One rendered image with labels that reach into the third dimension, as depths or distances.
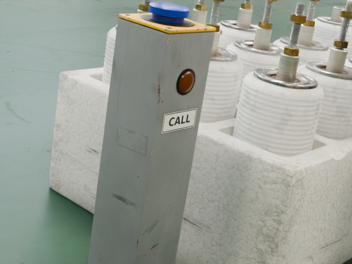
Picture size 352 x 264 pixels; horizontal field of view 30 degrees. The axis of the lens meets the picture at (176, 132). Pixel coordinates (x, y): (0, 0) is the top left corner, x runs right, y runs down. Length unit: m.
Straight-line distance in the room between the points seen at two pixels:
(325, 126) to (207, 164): 0.17
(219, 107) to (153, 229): 0.20
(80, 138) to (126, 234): 0.26
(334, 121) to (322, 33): 0.50
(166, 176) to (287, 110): 0.16
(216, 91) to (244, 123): 0.07
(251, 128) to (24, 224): 0.33
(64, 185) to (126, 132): 0.32
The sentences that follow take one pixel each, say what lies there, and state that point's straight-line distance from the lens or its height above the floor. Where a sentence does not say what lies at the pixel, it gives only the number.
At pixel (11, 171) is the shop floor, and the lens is 1.04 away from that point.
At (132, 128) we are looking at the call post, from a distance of 0.65.
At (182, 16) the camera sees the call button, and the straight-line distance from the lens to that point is 0.64.
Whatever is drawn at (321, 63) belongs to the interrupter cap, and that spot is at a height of 0.25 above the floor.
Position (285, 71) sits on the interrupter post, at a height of 0.26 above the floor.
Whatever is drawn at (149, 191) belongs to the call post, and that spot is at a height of 0.15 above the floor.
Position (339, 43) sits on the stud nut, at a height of 0.29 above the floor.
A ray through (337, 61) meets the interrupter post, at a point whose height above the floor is 0.27.
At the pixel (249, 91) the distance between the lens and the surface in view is 0.75.
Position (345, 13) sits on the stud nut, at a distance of 0.86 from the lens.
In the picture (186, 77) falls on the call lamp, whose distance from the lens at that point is 0.64.
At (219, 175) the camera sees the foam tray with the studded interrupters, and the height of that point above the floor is 0.14.
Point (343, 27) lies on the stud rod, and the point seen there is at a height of 0.31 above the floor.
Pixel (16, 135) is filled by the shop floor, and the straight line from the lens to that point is 1.19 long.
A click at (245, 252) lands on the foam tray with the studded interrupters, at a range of 0.76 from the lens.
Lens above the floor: 0.42
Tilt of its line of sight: 19 degrees down
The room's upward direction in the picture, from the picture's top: 9 degrees clockwise
